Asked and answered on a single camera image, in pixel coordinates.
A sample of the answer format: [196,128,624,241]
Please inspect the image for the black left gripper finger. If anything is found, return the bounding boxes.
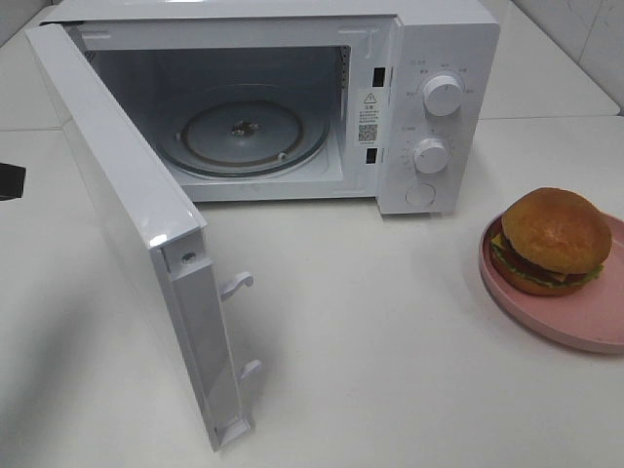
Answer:
[0,163,25,201]

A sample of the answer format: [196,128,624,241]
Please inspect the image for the round white door button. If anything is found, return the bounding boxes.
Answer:
[406,182,436,207]

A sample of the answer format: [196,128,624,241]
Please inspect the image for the white microwave oven body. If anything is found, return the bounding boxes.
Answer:
[37,1,499,215]

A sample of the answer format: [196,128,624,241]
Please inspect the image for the upper white control knob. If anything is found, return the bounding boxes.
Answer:
[422,71,464,117]

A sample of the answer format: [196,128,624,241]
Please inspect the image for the white microwave door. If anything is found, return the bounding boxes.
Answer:
[26,23,261,450]

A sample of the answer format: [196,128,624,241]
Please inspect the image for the white timer knob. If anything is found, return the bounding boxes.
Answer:
[411,137,449,175]

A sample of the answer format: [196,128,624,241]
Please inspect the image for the glass microwave turntable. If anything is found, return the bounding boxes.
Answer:
[153,84,330,178]

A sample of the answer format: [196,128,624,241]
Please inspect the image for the burger with brown bun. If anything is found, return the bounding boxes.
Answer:
[486,187,613,296]

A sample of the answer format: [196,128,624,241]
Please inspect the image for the pink round plate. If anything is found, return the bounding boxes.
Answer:
[479,214,623,355]

